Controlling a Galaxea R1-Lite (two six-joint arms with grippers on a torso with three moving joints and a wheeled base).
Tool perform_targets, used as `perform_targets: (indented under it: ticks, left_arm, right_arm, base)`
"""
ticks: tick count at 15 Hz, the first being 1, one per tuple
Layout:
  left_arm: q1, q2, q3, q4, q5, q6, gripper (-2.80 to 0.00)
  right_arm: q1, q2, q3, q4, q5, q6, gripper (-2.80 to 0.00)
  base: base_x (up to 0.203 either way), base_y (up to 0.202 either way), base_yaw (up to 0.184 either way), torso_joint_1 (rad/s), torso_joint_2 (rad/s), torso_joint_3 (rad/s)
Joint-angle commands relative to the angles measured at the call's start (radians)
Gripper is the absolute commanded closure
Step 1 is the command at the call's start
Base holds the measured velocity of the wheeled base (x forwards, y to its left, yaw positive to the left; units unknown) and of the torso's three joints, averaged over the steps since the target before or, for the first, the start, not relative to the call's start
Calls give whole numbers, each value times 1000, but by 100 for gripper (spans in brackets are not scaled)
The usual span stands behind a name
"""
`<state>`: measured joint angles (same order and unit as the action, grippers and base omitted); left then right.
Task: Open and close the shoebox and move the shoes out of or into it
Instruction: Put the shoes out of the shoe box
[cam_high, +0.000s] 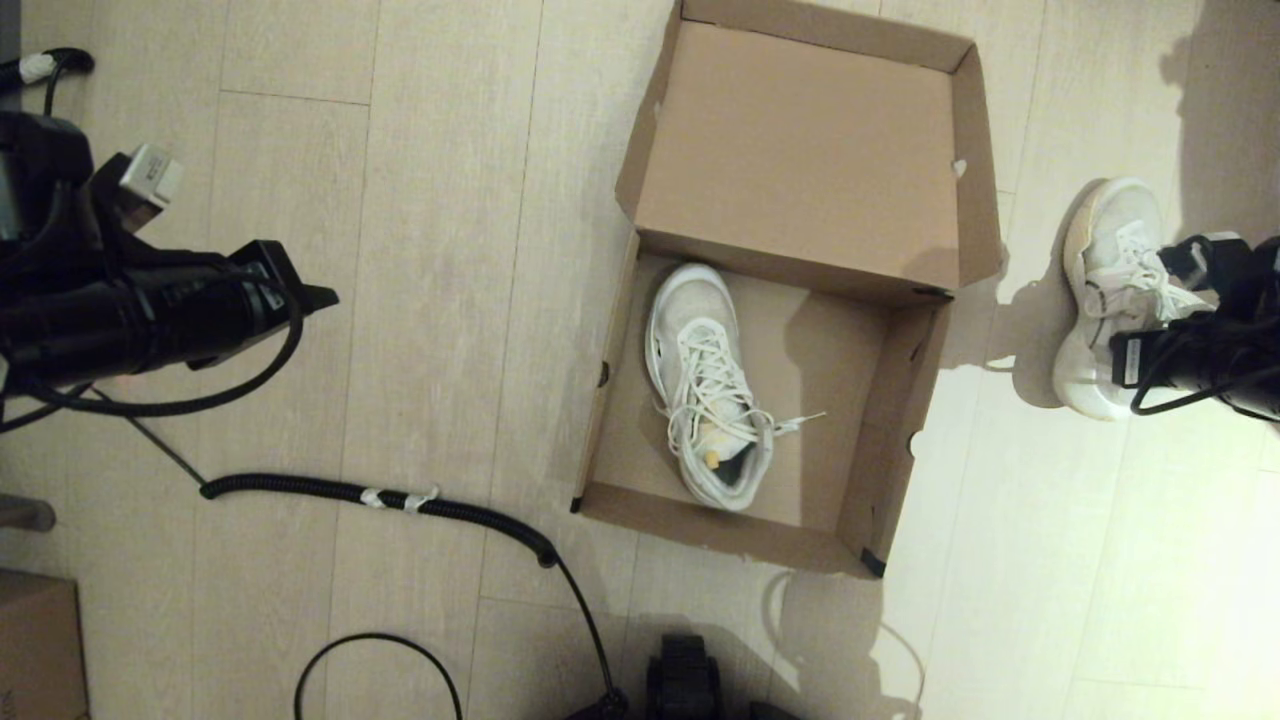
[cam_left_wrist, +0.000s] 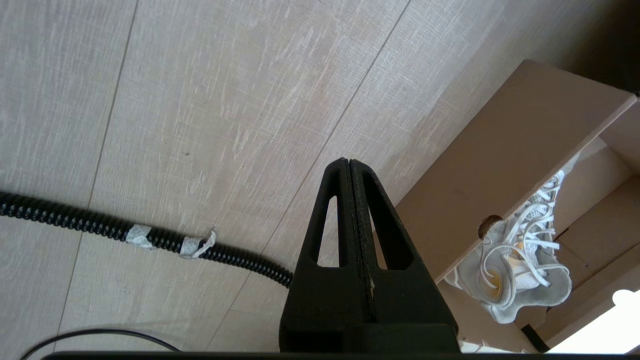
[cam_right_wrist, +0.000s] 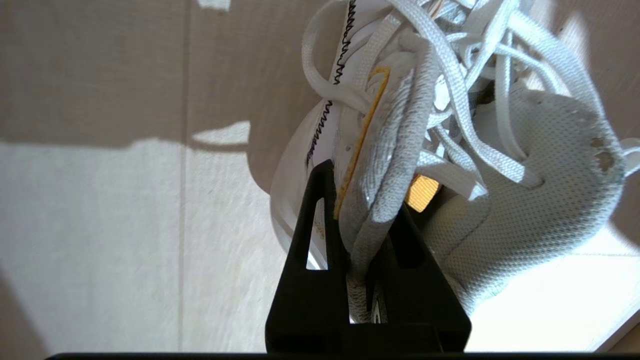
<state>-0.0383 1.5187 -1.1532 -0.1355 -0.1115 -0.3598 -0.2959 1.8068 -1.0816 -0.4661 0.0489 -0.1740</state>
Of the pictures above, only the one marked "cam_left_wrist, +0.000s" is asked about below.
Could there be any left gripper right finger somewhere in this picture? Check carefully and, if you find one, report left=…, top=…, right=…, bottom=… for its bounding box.
left=350, top=159, right=460, bottom=328

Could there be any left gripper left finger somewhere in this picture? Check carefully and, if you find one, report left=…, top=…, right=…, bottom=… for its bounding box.
left=279, top=157, right=376, bottom=331

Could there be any white lace-up sneaker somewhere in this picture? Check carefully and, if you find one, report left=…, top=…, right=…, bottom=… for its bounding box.
left=444, top=155, right=582, bottom=326

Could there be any brown cardboard shoe box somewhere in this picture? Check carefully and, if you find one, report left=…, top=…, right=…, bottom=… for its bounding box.
left=372, top=59, right=640, bottom=353

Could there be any thin black floor cable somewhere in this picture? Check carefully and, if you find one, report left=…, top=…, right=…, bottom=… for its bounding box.
left=20, top=327, right=182, bottom=360

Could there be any black corrugated cable conduit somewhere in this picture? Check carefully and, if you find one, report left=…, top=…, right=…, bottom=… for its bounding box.
left=0, top=191, right=295, bottom=289

